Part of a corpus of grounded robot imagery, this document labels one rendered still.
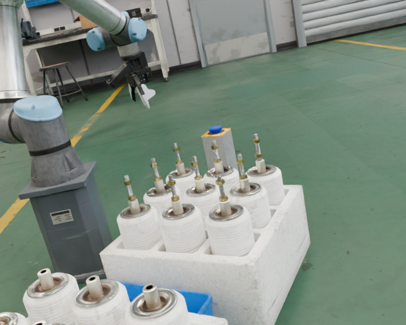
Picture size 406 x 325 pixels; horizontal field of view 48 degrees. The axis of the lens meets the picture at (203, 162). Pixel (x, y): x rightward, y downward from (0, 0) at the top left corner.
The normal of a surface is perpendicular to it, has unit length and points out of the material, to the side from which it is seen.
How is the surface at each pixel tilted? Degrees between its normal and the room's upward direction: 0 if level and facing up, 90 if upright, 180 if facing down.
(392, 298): 0
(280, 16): 90
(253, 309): 90
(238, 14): 90
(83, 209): 90
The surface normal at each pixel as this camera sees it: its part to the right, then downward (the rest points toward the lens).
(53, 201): 0.04, 0.30
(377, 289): -0.20, -0.93
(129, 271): -0.42, 0.37
